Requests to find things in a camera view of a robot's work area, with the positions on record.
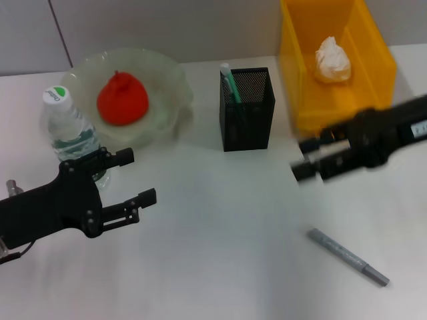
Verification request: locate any grey marker pen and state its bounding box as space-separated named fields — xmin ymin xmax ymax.
xmin=307 ymin=228 xmax=391 ymax=287

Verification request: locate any clear green-label water bottle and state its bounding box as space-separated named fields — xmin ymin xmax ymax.
xmin=41 ymin=85 xmax=111 ymax=191

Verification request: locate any black mesh pen holder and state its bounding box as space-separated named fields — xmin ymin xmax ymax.
xmin=220 ymin=67 xmax=277 ymax=153

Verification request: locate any left gripper cable with plug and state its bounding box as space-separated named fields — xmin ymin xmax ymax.
xmin=0 ymin=179 xmax=34 ymax=264

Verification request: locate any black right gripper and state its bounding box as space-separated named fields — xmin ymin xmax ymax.
xmin=290 ymin=95 xmax=427 ymax=183

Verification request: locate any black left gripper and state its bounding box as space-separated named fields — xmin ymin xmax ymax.
xmin=0 ymin=147 xmax=157 ymax=250

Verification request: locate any translucent wavy fruit plate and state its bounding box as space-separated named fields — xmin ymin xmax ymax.
xmin=61 ymin=47 xmax=195 ymax=149

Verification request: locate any red-orange fruit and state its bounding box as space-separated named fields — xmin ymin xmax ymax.
xmin=96 ymin=69 xmax=150 ymax=127

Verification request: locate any yellow plastic storage bin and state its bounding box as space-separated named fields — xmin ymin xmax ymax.
xmin=279 ymin=0 xmax=398 ymax=135

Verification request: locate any white paper ball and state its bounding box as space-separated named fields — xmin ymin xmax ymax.
xmin=313 ymin=36 xmax=353 ymax=85

